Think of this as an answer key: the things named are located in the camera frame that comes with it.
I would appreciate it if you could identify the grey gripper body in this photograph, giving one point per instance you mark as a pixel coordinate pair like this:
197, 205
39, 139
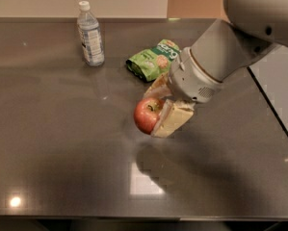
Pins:
192, 78

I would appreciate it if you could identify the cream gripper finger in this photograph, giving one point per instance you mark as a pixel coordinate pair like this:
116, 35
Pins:
173, 115
159, 88

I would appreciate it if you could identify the red apple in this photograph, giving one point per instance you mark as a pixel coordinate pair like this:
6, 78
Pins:
147, 113

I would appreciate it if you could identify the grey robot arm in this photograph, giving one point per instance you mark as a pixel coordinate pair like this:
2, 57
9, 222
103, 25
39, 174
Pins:
252, 30

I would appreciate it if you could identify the green rice chip bag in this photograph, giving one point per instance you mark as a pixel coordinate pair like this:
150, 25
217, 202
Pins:
150, 63

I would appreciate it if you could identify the grey side table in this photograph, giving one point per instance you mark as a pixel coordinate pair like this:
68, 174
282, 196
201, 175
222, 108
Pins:
271, 76

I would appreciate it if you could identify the clear plastic water bottle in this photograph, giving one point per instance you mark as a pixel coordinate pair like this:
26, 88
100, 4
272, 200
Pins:
90, 35

